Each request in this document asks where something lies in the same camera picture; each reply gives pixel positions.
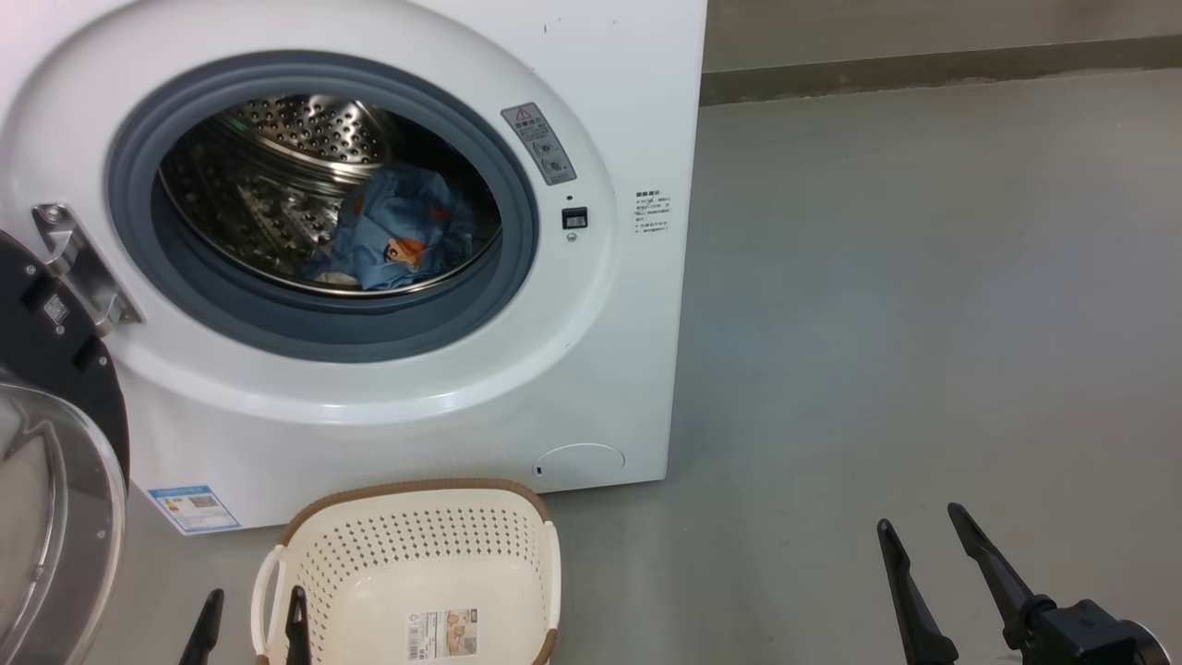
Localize blue garment orange prints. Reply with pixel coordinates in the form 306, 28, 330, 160
300, 164, 481, 292

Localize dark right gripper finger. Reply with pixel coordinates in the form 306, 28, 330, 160
876, 518, 959, 665
947, 502, 1035, 644

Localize small printed text label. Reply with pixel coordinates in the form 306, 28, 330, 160
633, 189, 671, 236

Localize silver metal door hinge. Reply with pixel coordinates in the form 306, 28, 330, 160
31, 203, 144, 338

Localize white laundry basket brown rim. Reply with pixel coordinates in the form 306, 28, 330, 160
250, 478, 562, 665

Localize blue energy label sticker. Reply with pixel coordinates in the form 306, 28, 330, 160
148, 486, 242, 537

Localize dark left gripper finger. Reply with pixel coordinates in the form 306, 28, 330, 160
283, 586, 312, 665
177, 588, 225, 665

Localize black round glass washer door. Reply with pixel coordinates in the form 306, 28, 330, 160
0, 228, 131, 665

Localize round white filter cover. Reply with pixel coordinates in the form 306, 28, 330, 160
533, 443, 626, 490

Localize grey warning sticker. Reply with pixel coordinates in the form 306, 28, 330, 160
501, 102, 578, 187

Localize white front-load washing machine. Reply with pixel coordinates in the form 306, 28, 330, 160
0, 0, 709, 537

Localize paper basket label sticker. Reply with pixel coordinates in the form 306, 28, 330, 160
404, 607, 479, 663

